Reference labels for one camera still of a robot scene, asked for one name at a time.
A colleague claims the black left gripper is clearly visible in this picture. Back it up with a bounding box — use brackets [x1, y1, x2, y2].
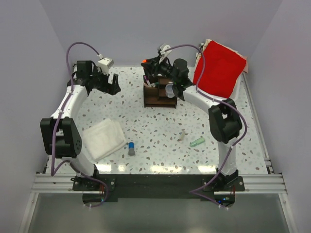
[89, 67, 121, 96]

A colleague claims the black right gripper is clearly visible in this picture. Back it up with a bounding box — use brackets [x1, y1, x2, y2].
[141, 55, 178, 84]

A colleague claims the pink capped white marker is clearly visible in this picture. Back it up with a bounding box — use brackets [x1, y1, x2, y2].
[144, 75, 152, 87]

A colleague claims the brown wooden desk organizer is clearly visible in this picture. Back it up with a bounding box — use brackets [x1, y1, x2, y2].
[143, 75, 177, 108]

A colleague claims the clear jar of paperclips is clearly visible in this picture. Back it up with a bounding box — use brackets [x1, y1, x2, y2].
[165, 82, 175, 99]

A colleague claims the green translucent cap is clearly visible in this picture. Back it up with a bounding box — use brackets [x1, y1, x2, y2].
[190, 137, 205, 147]

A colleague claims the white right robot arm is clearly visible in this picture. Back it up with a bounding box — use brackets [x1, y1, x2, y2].
[141, 56, 247, 194]

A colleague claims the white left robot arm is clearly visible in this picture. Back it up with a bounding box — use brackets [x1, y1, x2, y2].
[40, 58, 121, 190]

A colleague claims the white folded towel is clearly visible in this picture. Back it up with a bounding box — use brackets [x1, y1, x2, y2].
[82, 118, 126, 162]

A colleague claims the blue grey stamp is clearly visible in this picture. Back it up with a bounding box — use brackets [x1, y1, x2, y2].
[128, 142, 135, 156]

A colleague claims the white plastic basket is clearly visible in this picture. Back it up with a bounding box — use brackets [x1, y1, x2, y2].
[191, 71, 244, 102]

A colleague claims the beige small tube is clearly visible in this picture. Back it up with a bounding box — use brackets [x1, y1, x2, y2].
[179, 130, 185, 141]

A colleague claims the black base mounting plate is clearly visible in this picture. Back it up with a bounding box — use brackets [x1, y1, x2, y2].
[71, 174, 245, 207]

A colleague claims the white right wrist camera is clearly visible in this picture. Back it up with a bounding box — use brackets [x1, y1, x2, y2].
[157, 44, 171, 64]

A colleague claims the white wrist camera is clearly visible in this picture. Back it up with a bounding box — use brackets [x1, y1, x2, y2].
[97, 54, 114, 75]
[157, 44, 171, 64]

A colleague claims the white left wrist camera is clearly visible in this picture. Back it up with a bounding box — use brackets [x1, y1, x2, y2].
[97, 54, 114, 75]

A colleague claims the aluminium frame rail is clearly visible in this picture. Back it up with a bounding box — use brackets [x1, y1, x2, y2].
[242, 72, 287, 195]

